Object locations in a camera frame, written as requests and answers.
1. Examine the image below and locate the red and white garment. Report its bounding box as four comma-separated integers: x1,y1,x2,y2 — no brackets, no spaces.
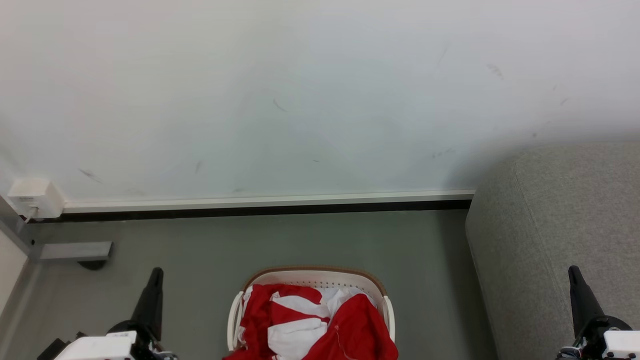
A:
223,283,399,360

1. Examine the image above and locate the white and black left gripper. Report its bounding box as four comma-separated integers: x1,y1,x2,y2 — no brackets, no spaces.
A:
54,267,178,360

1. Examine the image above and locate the white side panel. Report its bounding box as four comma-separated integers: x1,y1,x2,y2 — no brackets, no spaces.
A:
0,227,29,317

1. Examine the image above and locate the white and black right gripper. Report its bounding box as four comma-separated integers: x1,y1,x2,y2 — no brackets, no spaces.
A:
557,265,640,360

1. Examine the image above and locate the white wall socket box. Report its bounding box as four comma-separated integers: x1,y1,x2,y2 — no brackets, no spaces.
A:
7,177,66,219

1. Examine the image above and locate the white laundry basket brown rim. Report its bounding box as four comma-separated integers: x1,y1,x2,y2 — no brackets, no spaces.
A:
226,265,397,360

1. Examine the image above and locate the grey metal bar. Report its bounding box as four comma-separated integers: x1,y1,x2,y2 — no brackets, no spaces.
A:
39,241,114,263

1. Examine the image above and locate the grey fabric sofa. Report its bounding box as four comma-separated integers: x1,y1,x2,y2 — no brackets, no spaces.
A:
465,142,640,360

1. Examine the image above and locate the white and black baseboard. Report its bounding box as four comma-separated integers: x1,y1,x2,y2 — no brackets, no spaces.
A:
30,189,476,224

